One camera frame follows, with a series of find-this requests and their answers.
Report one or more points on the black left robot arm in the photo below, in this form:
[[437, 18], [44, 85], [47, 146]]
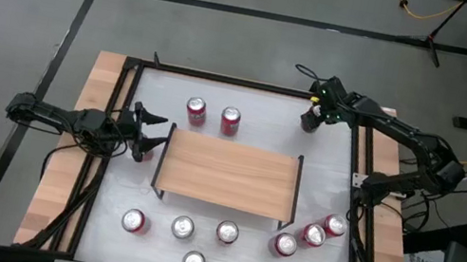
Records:
[[48, 113]]

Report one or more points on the red Star Wars Coke can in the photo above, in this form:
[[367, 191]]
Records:
[[227, 231]]

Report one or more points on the red Fanta can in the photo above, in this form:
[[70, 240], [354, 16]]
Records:
[[195, 112], [335, 225], [148, 155], [230, 122], [134, 220], [314, 235]]

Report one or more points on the wooden shelf with black frame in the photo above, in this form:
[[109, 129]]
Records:
[[227, 168]]

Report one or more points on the black tripod stand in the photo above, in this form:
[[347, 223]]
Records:
[[430, 40]]

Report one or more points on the black metal table frame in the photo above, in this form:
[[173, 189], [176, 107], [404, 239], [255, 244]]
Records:
[[223, 77]]

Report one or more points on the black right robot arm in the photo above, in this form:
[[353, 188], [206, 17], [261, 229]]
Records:
[[406, 132]]

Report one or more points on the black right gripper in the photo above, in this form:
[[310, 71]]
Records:
[[332, 102]]

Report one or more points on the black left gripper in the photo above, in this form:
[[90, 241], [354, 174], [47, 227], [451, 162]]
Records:
[[125, 129]]

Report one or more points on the silver mounting plate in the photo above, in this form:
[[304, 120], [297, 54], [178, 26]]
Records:
[[359, 179]]

